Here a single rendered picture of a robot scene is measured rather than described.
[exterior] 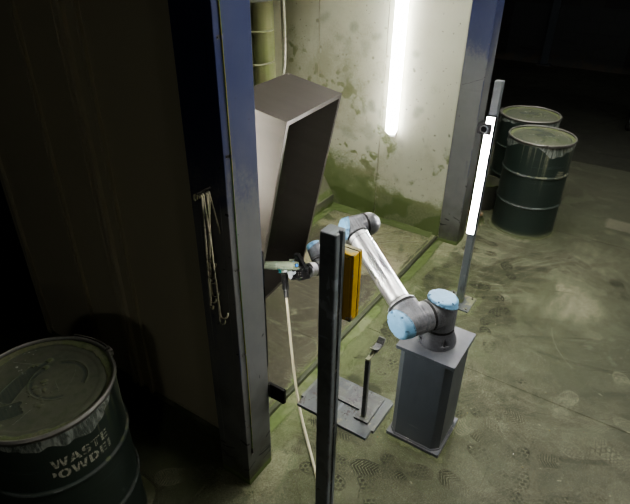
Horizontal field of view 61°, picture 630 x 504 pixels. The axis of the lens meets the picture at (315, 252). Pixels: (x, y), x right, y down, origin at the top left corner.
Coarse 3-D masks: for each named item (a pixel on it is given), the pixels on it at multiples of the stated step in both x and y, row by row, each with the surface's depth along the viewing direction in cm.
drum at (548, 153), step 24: (528, 144) 451; (504, 168) 484; (528, 168) 460; (552, 168) 455; (504, 192) 487; (528, 192) 469; (552, 192) 468; (504, 216) 494; (528, 216) 480; (552, 216) 485
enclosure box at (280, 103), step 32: (256, 96) 268; (288, 96) 276; (320, 96) 285; (256, 128) 259; (288, 128) 322; (320, 128) 312; (288, 160) 332; (320, 160) 322; (288, 192) 344; (288, 224) 356; (288, 256) 368
